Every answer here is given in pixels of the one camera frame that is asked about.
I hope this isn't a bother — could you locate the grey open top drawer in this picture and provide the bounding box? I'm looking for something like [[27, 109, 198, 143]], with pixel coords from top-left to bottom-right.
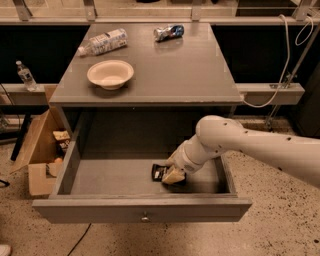
[[33, 112, 252, 223]]

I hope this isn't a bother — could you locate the metal drawer knob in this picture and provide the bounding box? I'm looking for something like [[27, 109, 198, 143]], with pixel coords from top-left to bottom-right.
[[141, 211, 150, 223]]

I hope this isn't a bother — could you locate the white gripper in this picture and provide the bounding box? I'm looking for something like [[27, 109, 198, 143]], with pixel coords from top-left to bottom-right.
[[161, 141, 201, 185]]

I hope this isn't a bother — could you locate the white shoe tip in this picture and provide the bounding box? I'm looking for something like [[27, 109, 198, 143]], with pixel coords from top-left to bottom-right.
[[0, 244, 12, 256]]

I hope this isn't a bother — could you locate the black rxbar chocolate wrapper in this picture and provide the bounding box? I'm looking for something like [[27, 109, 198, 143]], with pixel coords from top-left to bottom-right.
[[151, 164, 166, 182]]

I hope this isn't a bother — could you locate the open cardboard box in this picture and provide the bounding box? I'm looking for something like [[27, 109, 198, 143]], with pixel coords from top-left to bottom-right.
[[9, 84, 69, 197]]

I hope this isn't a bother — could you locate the snack box in cardboard box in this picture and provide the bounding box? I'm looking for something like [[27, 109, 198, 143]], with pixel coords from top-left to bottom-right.
[[53, 130, 70, 152]]

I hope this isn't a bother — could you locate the crushed silver blue can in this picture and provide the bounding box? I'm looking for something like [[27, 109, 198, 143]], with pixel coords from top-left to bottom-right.
[[154, 24, 184, 42]]

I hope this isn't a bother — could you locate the white paper bowl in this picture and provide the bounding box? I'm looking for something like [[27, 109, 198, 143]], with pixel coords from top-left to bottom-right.
[[87, 60, 134, 90]]

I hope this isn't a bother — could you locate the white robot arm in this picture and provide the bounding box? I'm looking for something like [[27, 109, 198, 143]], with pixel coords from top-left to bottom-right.
[[162, 115, 320, 188]]

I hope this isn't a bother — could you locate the standing small water bottle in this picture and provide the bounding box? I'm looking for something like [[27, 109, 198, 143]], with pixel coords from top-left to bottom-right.
[[16, 61, 37, 92]]

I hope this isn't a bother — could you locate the lying clear water bottle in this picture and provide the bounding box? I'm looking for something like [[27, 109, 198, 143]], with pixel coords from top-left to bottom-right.
[[78, 28, 128, 56]]

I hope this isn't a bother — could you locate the white cable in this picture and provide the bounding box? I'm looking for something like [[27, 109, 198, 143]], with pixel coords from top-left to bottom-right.
[[240, 14, 315, 109]]

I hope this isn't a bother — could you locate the black floor cable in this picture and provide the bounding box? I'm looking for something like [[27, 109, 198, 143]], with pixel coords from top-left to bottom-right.
[[65, 222, 92, 256]]

